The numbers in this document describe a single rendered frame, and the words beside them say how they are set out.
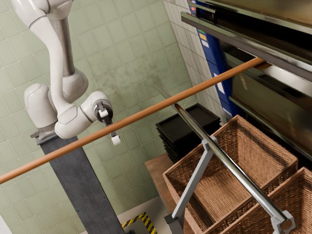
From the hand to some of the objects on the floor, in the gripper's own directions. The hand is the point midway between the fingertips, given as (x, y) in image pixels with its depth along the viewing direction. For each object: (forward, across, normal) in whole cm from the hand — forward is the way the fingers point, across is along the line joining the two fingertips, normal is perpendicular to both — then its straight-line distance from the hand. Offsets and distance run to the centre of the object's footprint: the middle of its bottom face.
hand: (110, 128), depth 181 cm
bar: (+30, +119, -15) cm, 124 cm away
